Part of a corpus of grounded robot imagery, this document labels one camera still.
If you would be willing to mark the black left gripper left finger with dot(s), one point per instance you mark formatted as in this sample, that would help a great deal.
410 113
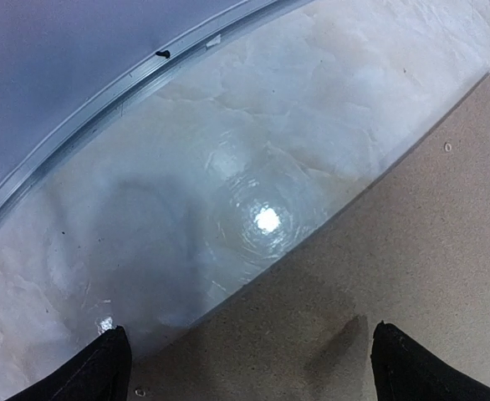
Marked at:
100 371

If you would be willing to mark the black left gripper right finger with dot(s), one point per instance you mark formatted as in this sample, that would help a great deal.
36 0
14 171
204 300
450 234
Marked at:
404 370

